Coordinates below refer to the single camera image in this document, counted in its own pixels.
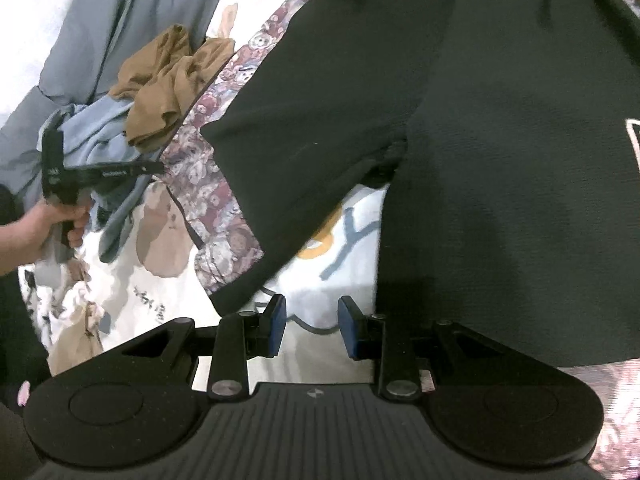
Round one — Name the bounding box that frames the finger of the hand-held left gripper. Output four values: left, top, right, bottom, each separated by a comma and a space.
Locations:
82, 161, 167, 182

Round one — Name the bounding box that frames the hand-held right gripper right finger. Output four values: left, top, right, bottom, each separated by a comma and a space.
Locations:
337, 296, 507, 402

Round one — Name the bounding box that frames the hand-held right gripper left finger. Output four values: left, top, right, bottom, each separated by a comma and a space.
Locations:
117, 294, 288, 402

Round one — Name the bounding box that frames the black knit sweater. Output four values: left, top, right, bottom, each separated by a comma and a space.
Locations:
200, 0, 640, 367

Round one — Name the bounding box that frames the person's left forearm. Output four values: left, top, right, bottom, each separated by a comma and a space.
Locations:
0, 224, 36, 277

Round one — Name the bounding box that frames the person's left hand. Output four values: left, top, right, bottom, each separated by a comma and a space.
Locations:
20, 199, 94, 262

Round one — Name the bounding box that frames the light blue garment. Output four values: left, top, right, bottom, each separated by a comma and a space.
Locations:
40, 95, 152, 264

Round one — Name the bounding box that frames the brown garment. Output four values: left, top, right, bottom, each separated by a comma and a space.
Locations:
109, 25, 236, 154

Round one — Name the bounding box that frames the bear print cloth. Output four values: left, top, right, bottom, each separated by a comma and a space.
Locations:
162, 0, 640, 480

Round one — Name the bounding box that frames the grey garment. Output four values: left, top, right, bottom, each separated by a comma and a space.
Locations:
0, 0, 236, 182

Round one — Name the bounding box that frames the dark cloth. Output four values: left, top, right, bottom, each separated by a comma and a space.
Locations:
0, 185, 53, 480

